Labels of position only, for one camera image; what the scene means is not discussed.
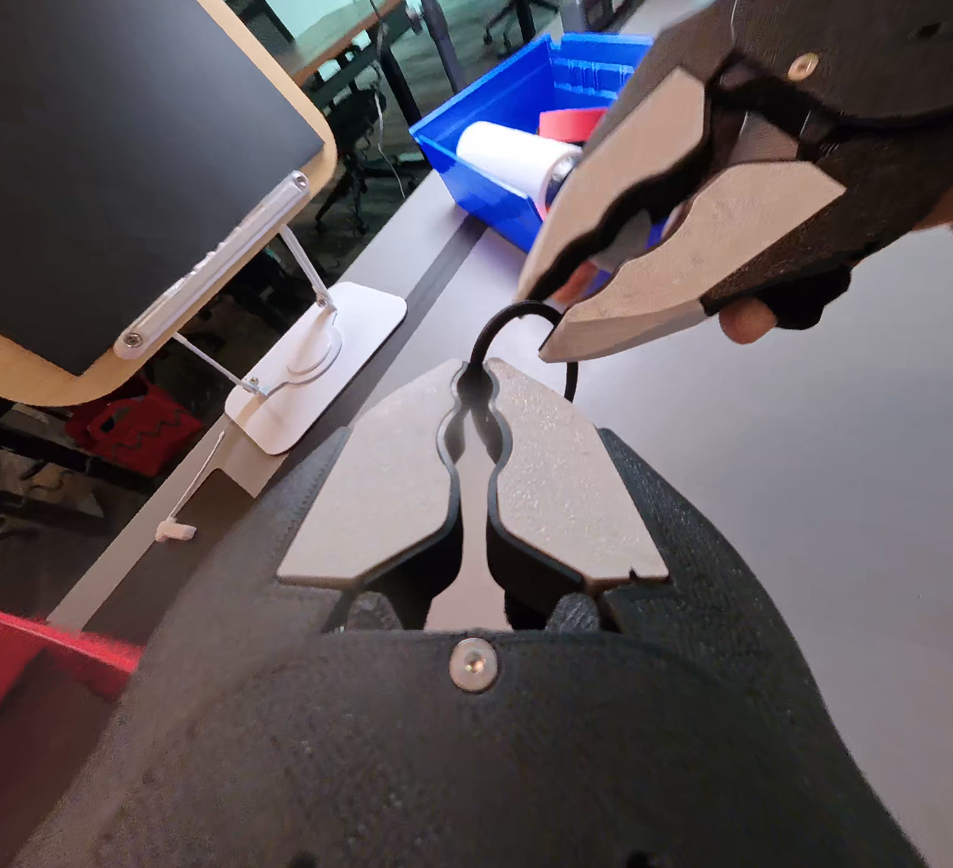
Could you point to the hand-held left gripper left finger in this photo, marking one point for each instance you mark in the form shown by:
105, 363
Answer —
380, 488

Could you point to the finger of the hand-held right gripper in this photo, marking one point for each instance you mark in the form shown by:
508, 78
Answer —
633, 160
707, 250

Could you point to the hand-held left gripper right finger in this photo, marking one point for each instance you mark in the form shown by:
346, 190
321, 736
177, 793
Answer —
573, 495

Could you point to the red tape roll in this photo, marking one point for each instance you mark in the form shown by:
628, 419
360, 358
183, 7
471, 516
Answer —
569, 124

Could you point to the blue plastic parts bin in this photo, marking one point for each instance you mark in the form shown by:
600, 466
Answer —
506, 86

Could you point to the red plastic parts bin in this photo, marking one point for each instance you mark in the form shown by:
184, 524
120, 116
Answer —
67, 648

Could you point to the person's right hand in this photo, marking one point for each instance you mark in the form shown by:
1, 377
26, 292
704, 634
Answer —
744, 324

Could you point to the white roll with blue core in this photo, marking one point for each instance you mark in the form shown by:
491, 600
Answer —
506, 153

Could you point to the black box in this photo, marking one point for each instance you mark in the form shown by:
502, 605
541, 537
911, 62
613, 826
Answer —
588, 4

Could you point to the white board stand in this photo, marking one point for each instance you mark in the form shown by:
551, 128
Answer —
357, 320

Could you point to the black table mat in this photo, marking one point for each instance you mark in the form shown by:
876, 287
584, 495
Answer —
171, 585

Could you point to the wooden desk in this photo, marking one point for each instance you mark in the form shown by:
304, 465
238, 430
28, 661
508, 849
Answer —
350, 26

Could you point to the black board with wooden rim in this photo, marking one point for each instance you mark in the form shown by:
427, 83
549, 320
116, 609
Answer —
112, 138

